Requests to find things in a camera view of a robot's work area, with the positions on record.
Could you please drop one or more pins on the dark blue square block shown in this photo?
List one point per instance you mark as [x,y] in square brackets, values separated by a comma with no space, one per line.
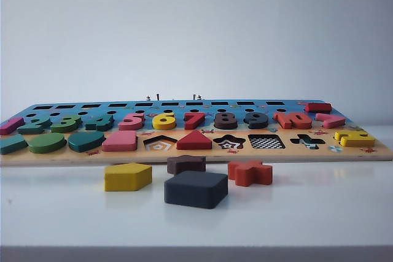
[193,191]

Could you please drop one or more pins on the red number seven piece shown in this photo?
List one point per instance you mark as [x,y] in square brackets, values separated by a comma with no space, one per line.
[193,124]

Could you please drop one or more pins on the red triangle block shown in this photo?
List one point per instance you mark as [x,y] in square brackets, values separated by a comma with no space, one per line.
[194,142]

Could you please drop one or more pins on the brown number eight piece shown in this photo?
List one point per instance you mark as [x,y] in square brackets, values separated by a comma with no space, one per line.
[225,125]

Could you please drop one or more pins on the yellow number six piece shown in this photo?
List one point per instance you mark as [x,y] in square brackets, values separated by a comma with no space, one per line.
[162,125]

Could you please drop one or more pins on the brown star block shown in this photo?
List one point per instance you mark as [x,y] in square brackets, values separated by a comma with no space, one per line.
[184,165]

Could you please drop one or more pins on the dark grey number nine piece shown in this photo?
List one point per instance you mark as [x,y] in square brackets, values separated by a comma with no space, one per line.
[255,125]

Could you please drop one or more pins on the pink number five piece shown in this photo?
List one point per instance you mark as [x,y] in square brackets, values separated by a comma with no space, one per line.
[130,125]

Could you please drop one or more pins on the orange plus block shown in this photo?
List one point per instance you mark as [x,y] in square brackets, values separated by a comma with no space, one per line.
[245,173]

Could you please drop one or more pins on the pink trapezoid block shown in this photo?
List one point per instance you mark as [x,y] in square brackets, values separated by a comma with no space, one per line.
[119,142]

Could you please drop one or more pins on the wooden number shape puzzle board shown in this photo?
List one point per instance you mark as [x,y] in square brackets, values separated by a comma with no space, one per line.
[270,151]

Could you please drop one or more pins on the orange number ten piece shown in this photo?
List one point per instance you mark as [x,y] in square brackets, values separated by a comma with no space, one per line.
[284,121]

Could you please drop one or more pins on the yellow pentagon block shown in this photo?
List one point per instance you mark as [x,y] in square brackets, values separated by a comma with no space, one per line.
[126,177]

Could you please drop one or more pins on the dark green number four piece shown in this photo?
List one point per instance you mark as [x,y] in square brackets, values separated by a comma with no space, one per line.
[98,126]

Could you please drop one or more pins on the teal semicircle block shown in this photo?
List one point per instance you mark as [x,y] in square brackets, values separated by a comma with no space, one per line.
[86,142]

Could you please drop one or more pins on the red minus sign piece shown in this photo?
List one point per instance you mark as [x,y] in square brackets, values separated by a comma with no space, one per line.
[317,108]

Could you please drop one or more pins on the green number three piece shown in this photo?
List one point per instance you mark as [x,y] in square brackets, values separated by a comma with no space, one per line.
[64,127]

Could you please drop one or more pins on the pink greater-than sign piece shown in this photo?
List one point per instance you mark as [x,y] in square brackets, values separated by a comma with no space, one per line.
[330,122]

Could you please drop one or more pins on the green round block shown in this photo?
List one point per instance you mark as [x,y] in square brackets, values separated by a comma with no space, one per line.
[46,144]

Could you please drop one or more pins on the yellow equals sign piece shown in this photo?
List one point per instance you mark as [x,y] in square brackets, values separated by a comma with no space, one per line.
[350,140]

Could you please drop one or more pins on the green number two piece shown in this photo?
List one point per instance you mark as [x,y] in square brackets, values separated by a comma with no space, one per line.
[32,129]

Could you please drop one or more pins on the pink number one piece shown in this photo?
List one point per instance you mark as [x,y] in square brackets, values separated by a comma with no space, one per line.
[10,127]

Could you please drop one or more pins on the teal parallelogram block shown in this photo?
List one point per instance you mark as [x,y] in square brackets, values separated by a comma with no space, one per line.
[12,145]

